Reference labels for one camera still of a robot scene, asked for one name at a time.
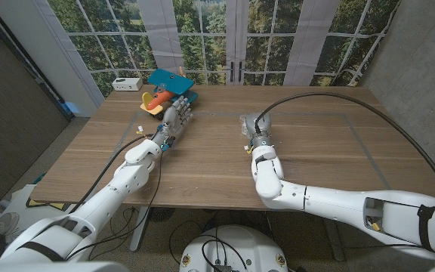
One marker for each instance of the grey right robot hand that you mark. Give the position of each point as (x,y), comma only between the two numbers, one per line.
(263,124)

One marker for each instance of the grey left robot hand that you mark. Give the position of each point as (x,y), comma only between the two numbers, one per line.
(174,121)

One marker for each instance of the clear plastic wrap sheet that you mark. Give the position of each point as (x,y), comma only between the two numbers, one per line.
(243,126)

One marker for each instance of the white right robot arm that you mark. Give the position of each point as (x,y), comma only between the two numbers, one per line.
(334,206)

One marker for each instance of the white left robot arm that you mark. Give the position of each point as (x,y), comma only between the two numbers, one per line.
(127,181)

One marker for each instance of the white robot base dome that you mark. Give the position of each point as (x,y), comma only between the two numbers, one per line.
(236,249)

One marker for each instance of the white power strip box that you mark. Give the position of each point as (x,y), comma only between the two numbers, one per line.
(127,84)

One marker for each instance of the printed window forest backdrop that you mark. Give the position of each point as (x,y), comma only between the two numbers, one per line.
(202,38)

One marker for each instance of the grey metal table leg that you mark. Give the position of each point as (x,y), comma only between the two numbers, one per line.
(140,230)
(336,242)

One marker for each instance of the white floor sheet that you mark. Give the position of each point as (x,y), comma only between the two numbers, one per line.
(25,204)

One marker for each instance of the grey sneaker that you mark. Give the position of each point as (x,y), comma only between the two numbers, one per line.
(6,224)

